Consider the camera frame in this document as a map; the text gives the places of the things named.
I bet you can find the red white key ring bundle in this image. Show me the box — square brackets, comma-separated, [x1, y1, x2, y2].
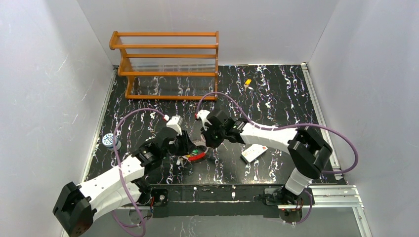
[176, 139, 210, 164]

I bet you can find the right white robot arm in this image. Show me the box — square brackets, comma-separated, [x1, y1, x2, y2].
[196, 110, 333, 197]

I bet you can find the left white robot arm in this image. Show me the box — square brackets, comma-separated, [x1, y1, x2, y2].
[53, 127, 197, 237]

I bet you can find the white card box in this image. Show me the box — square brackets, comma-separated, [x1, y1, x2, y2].
[241, 144, 268, 163]

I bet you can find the yellow tagged key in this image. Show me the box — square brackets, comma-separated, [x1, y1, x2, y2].
[244, 79, 253, 92]

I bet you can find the blue white round tin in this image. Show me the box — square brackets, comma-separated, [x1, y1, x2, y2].
[101, 133, 122, 151]

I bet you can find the orange wooden rack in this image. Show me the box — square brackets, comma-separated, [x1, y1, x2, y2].
[109, 31, 219, 101]

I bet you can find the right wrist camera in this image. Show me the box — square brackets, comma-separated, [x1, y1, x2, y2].
[195, 110, 212, 130]

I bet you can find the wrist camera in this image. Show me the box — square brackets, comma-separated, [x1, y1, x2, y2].
[164, 115, 183, 135]
[195, 110, 212, 130]

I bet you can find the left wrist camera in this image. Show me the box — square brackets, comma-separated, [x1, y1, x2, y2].
[164, 115, 183, 135]

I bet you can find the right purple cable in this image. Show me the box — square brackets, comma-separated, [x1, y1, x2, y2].
[196, 92, 359, 225]

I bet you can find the aluminium frame rail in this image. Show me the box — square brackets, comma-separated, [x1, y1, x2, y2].
[300, 62, 373, 237]

